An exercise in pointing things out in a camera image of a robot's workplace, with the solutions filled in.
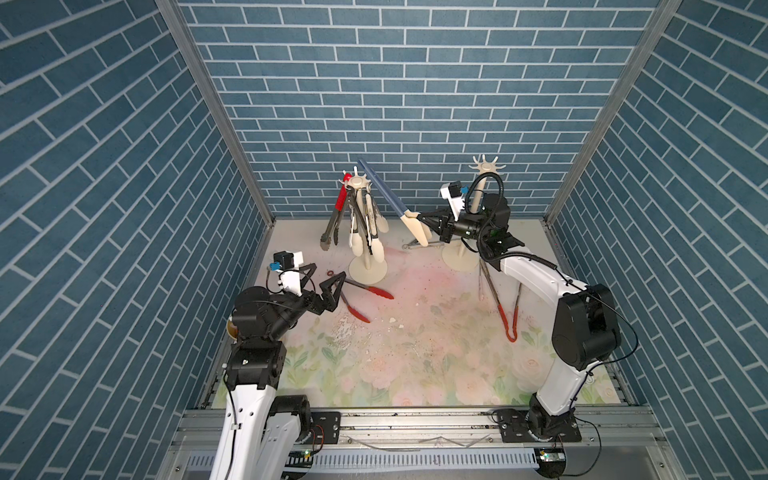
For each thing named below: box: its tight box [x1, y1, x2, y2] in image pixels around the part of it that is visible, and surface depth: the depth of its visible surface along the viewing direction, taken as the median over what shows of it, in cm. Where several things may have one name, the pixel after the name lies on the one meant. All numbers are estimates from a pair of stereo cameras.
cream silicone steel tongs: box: [365, 190, 389, 263], surface depth 84 cm
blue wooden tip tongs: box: [358, 158, 432, 247], surface depth 78 cm
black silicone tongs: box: [348, 188, 373, 255], surface depth 80 cm
